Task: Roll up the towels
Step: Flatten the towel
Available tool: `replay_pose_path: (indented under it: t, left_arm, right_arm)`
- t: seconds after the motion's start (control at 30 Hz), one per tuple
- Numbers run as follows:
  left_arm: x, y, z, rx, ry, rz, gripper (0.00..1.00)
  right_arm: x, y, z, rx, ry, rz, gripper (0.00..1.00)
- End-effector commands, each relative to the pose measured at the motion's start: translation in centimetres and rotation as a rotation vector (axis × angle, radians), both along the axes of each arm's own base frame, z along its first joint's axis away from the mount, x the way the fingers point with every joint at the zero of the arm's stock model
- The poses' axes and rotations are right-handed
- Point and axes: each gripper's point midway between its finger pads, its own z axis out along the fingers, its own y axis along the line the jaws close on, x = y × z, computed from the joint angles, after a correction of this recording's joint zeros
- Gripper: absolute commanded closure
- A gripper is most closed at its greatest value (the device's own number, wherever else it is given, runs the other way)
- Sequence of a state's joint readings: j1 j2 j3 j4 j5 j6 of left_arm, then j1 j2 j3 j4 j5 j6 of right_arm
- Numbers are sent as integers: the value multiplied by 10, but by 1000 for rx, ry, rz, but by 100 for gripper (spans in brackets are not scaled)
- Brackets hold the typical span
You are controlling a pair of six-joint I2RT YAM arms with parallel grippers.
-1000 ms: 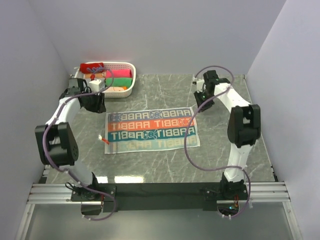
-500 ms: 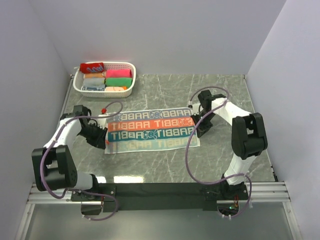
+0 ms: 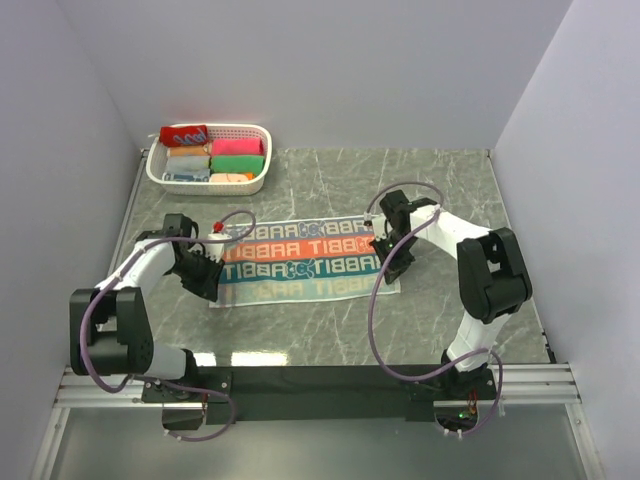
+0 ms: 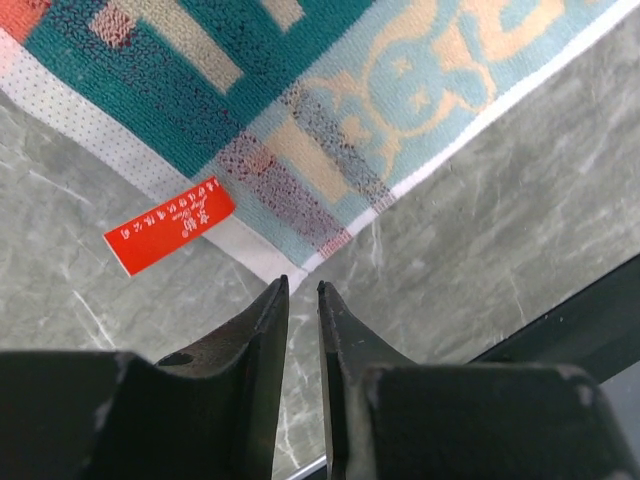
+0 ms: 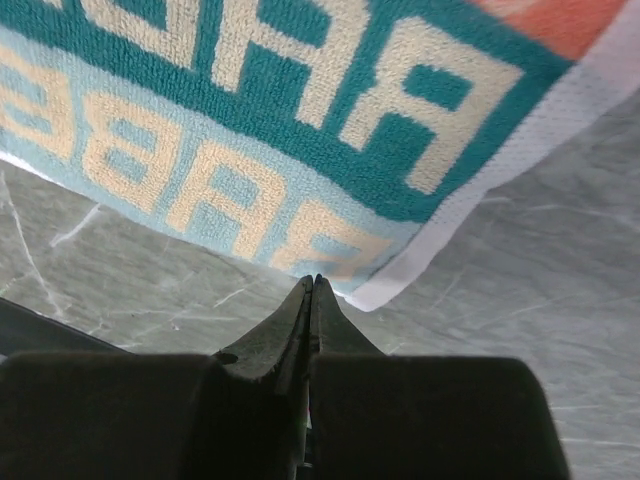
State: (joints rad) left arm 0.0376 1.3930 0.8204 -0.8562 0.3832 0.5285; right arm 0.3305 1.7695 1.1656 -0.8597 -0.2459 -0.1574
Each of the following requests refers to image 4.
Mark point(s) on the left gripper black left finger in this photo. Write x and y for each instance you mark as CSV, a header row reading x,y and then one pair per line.
x,y
207,411

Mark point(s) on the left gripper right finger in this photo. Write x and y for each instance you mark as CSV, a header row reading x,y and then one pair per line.
x,y
387,417

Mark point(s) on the white printed towel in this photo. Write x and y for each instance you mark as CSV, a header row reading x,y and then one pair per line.
x,y
278,130

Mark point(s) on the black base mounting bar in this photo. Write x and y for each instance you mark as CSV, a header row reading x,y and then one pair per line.
x,y
597,329

